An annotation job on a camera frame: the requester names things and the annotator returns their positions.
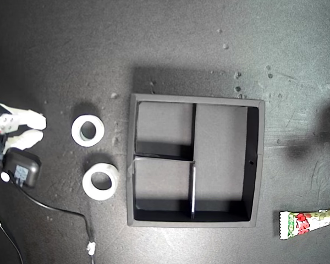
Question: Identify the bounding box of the black camera box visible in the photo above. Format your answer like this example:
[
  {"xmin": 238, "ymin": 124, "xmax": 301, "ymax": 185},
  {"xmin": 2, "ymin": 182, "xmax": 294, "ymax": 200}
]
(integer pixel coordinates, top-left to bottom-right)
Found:
[{"xmin": 0, "ymin": 148, "xmax": 42, "ymax": 189}]

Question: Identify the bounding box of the black tray with wells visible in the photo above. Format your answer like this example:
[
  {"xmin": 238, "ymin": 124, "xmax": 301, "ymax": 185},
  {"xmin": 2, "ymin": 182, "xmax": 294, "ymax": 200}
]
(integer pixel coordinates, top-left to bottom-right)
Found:
[{"xmin": 127, "ymin": 93, "xmax": 266, "ymax": 228}]

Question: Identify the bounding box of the snack bar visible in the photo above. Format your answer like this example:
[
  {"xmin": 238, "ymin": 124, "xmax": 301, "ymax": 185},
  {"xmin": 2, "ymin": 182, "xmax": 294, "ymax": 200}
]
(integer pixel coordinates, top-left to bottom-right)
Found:
[{"xmin": 279, "ymin": 206, "xmax": 330, "ymax": 240}]

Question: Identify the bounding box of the white tape roll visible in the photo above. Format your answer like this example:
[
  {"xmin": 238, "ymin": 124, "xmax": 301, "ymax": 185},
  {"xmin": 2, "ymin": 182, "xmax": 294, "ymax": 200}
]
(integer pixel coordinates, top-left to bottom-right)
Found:
[
  {"xmin": 70, "ymin": 114, "xmax": 105, "ymax": 147},
  {"xmin": 81, "ymin": 162, "xmax": 119, "ymax": 201}
]

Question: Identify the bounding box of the black camera cable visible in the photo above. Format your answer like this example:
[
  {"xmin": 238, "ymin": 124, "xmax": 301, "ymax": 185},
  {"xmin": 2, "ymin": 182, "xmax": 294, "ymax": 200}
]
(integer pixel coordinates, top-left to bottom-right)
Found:
[{"xmin": 15, "ymin": 178, "xmax": 96, "ymax": 264}]

